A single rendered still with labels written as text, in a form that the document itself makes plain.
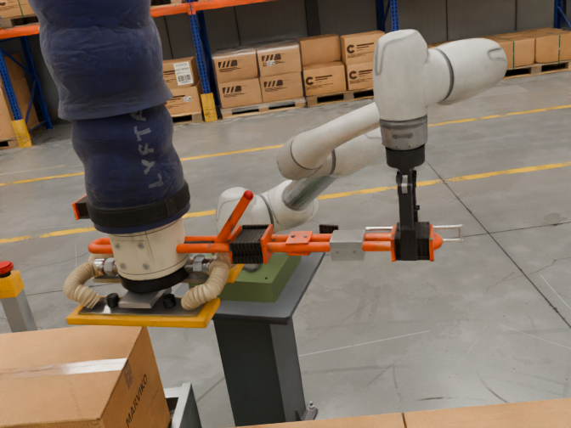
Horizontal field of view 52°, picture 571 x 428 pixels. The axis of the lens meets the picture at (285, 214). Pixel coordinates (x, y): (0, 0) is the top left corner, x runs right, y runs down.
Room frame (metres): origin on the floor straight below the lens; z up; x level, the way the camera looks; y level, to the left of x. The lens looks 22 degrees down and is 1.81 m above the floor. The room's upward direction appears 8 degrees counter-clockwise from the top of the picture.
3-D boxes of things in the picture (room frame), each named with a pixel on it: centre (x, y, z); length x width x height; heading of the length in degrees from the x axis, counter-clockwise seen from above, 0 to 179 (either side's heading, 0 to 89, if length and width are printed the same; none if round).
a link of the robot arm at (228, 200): (2.02, 0.17, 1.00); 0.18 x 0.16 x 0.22; 113
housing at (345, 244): (1.13, -0.12, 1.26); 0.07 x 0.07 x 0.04; 74
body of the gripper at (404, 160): (1.10, -0.25, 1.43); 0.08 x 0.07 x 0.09; 163
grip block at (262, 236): (1.19, 0.08, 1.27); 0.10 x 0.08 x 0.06; 164
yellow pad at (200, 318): (1.17, 0.35, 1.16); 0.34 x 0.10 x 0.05; 74
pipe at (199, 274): (1.26, 0.32, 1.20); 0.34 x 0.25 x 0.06; 74
